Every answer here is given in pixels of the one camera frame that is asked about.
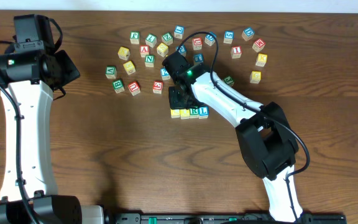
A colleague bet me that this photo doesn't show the red M block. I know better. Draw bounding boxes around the red M block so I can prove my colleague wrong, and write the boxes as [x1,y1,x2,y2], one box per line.
[252,39,266,52]

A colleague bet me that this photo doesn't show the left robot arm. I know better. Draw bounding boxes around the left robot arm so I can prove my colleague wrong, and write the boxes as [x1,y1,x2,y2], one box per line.
[0,14,111,223]

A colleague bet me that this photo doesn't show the yellow O block moved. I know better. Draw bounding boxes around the yellow O block moved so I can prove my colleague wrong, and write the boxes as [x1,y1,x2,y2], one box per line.
[180,109,190,119]

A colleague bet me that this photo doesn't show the red U block top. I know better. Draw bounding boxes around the red U block top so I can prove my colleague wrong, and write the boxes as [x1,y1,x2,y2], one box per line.
[192,37,203,50]

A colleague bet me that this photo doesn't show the blue T block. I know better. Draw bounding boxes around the blue T block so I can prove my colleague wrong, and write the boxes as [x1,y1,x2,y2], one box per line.
[193,54,204,65]

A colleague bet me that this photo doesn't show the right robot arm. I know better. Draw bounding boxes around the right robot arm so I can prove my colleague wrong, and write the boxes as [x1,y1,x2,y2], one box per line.
[162,52,307,223]

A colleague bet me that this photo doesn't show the yellow G block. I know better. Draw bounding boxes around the yellow G block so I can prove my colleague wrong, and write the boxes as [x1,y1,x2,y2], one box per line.
[250,71,262,84]

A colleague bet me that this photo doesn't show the yellow K block right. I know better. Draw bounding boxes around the yellow K block right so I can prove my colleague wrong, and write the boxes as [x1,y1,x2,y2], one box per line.
[255,54,267,67]

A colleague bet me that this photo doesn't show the yellow plain block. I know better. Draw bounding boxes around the yellow plain block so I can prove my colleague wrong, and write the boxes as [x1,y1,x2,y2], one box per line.
[157,43,169,57]

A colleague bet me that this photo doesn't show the green N block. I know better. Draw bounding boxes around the green N block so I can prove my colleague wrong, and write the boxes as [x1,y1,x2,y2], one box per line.
[145,55,155,67]

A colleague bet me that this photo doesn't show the green 7 block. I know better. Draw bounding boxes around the green 7 block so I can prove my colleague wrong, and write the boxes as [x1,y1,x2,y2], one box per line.
[145,34,157,48]

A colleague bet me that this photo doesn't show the green B block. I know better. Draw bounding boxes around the green B block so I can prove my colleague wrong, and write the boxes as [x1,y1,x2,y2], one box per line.
[112,79,125,93]

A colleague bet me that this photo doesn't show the yellow k block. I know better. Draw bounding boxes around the yellow k block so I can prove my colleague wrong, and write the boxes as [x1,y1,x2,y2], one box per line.
[117,47,131,60]
[255,54,267,67]

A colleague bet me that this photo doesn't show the blue d block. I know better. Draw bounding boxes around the blue d block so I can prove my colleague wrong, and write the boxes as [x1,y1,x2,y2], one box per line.
[242,27,255,41]
[204,32,216,47]

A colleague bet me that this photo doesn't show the green Z block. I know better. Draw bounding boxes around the green Z block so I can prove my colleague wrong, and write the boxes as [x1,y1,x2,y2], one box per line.
[162,32,173,45]

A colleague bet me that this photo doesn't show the green j block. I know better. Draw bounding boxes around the green j block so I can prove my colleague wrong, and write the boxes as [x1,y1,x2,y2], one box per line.
[223,76,234,86]
[130,31,140,45]

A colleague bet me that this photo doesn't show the yellow S block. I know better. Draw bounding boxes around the yellow S block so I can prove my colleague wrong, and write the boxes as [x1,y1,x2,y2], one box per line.
[123,61,136,75]

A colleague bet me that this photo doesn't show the blue 2 block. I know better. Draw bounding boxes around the blue 2 block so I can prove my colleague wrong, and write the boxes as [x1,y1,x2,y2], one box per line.
[160,68,170,80]

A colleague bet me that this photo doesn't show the blue D block left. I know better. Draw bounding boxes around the blue D block left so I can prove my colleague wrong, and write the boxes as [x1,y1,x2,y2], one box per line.
[204,32,216,47]

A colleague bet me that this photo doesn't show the blue l block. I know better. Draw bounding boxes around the blue l block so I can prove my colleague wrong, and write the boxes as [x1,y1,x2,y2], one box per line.
[174,26,185,39]
[198,106,209,119]

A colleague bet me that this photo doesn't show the red U block bottom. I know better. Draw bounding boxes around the red U block bottom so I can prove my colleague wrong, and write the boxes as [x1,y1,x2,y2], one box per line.
[128,81,141,96]

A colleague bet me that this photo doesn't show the blue 5 block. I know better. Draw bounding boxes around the blue 5 block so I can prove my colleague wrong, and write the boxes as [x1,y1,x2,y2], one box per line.
[223,30,234,44]

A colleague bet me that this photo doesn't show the green J block right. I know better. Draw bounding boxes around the green J block right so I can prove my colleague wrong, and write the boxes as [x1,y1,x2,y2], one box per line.
[223,76,234,86]

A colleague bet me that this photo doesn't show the green V block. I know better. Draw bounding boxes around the green V block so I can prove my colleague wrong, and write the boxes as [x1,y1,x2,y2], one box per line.
[105,66,117,79]

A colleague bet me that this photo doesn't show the red u block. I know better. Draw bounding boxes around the red u block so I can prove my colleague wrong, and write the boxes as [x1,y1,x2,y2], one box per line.
[192,37,203,50]
[128,81,141,96]

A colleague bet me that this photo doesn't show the green J block top left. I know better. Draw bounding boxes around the green J block top left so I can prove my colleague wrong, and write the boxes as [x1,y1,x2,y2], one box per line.
[130,31,140,45]

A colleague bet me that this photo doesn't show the blue L block top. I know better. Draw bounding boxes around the blue L block top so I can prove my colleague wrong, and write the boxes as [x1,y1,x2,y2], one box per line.
[174,26,185,39]

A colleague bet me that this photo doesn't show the blue P block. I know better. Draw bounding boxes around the blue P block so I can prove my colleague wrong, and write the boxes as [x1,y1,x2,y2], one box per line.
[176,45,187,57]

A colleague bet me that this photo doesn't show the green R block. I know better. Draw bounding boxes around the green R block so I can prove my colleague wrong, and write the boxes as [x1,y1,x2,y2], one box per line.
[189,108,200,118]

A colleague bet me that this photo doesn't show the yellow C block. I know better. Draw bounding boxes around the yellow C block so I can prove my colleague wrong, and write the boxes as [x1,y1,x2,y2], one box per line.
[170,110,181,118]

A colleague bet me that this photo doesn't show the yellow K block left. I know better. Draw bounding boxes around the yellow K block left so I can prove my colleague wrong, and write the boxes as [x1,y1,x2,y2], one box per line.
[117,47,131,60]

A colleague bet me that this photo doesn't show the red A block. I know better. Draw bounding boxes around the red A block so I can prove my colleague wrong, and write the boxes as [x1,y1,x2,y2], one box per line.
[139,45,150,58]

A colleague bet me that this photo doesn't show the blue D block right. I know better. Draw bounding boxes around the blue D block right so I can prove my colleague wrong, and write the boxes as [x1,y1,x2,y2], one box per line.
[242,27,255,41]

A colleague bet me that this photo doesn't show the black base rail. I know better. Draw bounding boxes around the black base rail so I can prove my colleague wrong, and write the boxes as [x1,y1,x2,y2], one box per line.
[114,213,347,224]

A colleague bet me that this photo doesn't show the red I block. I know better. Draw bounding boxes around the red I block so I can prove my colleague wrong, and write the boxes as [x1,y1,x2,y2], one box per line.
[231,46,242,59]

